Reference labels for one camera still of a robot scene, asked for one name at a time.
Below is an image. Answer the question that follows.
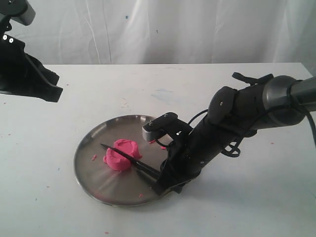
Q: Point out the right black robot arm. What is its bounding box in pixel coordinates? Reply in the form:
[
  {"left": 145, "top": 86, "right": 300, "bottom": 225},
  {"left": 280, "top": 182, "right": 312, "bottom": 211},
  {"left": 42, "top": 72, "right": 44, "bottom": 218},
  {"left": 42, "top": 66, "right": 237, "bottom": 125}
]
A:
[{"left": 152, "top": 73, "right": 316, "bottom": 195}]

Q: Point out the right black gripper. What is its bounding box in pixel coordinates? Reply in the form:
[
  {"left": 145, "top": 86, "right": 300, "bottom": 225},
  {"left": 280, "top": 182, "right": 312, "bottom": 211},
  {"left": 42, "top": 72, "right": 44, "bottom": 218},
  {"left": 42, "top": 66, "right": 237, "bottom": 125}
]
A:
[{"left": 153, "top": 146, "right": 201, "bottom": 196}]

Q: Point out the white backdrop curtain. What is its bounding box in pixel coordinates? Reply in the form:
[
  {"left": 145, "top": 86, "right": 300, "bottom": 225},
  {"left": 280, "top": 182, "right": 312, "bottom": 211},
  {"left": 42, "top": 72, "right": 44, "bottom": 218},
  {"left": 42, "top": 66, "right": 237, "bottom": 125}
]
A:
[{"left": 10, "top": 0, "right": 316, "bottom": 67}]

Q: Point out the black knife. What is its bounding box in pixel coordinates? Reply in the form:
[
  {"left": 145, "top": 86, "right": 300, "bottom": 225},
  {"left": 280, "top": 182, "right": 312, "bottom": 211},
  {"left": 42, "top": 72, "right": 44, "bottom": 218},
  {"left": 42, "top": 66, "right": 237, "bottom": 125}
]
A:
[{"left": 100, "top": 143, "right": 160, "bottom": 180}]

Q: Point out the pink dough lump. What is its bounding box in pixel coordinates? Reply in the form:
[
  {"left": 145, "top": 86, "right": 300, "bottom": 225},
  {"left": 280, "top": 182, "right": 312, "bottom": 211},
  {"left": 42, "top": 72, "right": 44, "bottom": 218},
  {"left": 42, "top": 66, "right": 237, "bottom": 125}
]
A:
[{"left": 102, "top": 139, "right": 143, "bottom": 172}]

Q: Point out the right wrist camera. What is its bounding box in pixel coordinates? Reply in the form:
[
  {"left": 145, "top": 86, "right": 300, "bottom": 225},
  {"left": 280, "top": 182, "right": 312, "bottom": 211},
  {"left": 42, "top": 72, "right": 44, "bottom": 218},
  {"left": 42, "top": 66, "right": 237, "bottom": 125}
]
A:
[{"left": 142, "top": 112, "right": 193, "bottom": 146}]

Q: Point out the round steel plate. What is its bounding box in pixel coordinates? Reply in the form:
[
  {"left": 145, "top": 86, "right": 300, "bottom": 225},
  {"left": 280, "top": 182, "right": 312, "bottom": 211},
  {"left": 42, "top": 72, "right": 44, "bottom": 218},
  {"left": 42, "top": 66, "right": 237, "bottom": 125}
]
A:
[{"left": 74, "top": 115, "right": 167, "bottom": 206}]

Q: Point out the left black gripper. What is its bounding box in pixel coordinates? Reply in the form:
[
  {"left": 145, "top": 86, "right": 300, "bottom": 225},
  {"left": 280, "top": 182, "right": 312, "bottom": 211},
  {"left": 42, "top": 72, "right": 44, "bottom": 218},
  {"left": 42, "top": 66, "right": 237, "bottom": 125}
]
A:
[{"left": 0, "top": 16, "right": 63, "bottom": 103}]

